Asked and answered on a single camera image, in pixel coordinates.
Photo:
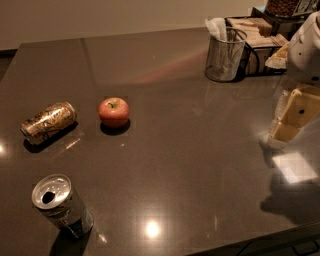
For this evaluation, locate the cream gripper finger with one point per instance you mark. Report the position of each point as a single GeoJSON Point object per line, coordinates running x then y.
{"type": "Point", "coordinates": [294, 110]}

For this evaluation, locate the red apple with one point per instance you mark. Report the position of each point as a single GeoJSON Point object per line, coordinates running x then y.
{"type": "Point", "coordinates": [114, 112]}

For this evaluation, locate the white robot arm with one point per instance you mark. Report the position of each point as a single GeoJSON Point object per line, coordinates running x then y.
{"type": "Point", "coordinates": [303, 55]}

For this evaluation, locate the silver redbull can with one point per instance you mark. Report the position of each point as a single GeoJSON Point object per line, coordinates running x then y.
{"type": "Point", "coordinates": [57, 199]}

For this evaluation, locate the gold can lying sideways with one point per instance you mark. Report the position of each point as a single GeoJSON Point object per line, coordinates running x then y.
{"type": "Point", "coordinates": [48, 122]}

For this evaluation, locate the brown packets in rack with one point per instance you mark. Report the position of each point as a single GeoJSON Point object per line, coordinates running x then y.
{"type": "Point", "coordinates": [260, 43]}

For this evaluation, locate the white napkin in cup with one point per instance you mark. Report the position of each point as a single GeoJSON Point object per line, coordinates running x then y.
{"type": "Point", "coordinates": [217, 28]}

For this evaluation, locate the wire mesh cup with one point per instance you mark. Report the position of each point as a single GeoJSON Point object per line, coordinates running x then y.
{"type": "Point", "coordinates": [223, 58]}

